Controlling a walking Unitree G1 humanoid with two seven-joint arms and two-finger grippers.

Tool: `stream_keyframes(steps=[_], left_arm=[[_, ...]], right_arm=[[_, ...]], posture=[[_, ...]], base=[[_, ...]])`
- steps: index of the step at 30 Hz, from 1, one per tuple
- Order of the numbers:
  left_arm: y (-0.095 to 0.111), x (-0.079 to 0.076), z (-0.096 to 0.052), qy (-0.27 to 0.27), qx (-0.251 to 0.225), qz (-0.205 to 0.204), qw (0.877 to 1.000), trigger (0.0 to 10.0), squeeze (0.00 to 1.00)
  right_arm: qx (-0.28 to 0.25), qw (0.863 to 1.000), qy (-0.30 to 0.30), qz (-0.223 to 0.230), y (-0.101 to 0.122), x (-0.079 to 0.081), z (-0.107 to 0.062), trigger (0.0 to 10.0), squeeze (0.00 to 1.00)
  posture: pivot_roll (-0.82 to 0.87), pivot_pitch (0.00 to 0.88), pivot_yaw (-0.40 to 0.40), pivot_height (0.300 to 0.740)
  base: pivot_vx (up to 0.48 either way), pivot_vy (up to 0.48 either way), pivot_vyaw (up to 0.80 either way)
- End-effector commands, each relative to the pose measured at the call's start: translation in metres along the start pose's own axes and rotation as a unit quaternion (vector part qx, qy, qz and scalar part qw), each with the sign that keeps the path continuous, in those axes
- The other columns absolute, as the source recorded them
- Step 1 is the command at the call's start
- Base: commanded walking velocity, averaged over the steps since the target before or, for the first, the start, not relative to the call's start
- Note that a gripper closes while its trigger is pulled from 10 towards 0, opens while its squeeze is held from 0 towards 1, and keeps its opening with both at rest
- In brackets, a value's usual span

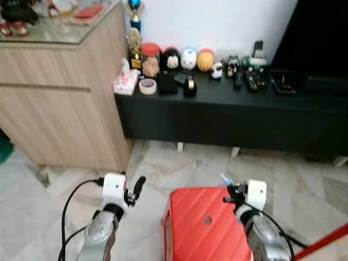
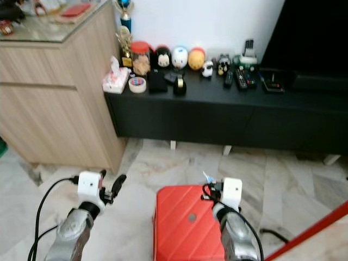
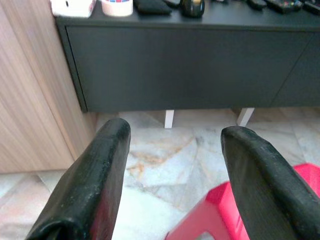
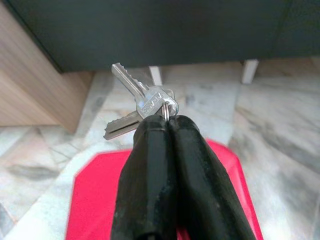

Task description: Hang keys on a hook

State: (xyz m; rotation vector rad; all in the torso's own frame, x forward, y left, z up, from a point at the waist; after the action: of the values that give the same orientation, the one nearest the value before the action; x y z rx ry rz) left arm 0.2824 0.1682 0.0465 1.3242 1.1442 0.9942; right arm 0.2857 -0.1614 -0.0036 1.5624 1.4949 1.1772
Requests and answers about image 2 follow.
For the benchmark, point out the small gold trophy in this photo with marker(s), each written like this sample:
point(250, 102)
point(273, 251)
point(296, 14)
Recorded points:
point(125, 46)

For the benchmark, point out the small red box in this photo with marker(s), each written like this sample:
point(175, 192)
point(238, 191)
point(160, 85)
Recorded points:
point(6, 27)

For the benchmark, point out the black low television console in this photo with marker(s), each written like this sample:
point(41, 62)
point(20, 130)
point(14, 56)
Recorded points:
point(223, 117)

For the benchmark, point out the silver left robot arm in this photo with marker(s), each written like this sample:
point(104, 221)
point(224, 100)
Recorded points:
point(73, 234)

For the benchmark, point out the beige tape roll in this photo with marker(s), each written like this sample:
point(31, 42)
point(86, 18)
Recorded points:
point(137, 85)

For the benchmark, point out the green object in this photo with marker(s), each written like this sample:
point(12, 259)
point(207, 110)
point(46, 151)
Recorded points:
point(2, 147)

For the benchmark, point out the red lidded glass jar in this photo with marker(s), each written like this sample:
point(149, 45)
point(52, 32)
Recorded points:
point(140, 58)

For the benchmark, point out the white round plush toy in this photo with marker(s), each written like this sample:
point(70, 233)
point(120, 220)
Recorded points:
point(180, 57)

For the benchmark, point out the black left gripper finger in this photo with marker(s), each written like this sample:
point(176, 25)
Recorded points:
point(118, 185)

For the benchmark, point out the yellow round plush toy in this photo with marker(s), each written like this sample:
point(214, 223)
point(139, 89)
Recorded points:
point(196, 58)

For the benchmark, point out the light wood cabinet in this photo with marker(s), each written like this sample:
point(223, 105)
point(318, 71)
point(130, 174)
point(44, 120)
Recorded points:
point(54, 109)

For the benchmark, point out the small black white figure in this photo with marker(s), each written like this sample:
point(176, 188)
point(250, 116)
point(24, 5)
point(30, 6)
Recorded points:
point(223, 64)

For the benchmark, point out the small dark case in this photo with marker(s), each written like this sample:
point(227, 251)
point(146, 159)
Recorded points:
point(171, 76)

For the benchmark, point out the black remote control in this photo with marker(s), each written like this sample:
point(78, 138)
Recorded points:
point(241, 79)
point(252, 79)
point(228, 79)

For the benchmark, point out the red book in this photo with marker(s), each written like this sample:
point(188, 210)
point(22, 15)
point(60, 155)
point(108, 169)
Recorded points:
point(76, 10)

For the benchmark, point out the red plastic stool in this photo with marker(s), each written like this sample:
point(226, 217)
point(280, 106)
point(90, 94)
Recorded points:
point(187, 234)

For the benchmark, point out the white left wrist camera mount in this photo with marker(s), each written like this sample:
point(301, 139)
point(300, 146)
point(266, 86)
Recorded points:
point(89, 186)

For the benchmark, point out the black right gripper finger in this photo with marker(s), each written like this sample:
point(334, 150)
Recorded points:
point(210, 186)

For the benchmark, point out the black wallet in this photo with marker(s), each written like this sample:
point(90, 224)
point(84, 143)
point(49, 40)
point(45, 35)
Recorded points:
point(157, 81)

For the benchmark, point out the black flat tray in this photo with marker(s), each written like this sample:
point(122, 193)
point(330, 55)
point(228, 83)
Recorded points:
point(272, 81)

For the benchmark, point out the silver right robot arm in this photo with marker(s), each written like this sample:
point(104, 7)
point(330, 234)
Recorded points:
point(239, 236)

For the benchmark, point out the blue gold trophy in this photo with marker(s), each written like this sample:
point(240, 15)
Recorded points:
point(125, 13)

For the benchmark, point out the pink tissue pack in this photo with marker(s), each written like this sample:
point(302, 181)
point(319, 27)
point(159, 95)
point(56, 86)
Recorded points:
point(115, 80)

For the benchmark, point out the black tape dispenser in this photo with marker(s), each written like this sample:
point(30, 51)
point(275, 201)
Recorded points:
point(180, 86)

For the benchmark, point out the white green phone base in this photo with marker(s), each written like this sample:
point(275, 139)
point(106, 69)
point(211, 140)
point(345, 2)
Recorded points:
point(244, 60)

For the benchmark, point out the black pouch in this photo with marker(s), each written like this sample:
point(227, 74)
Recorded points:
point(12, 11)

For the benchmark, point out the black television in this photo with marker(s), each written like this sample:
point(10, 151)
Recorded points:
point(310, 38)

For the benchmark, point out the black round plush toy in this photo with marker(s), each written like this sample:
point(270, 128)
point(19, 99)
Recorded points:
point(162, 56)

